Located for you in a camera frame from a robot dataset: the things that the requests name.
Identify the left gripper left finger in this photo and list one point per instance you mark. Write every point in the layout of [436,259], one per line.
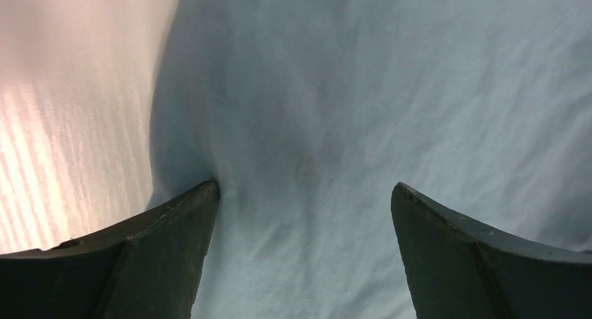
[147,266]

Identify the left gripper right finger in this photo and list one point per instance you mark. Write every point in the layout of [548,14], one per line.
[458,267]

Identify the grey blue t shirt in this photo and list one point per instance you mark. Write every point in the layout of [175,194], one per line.
[308,112]

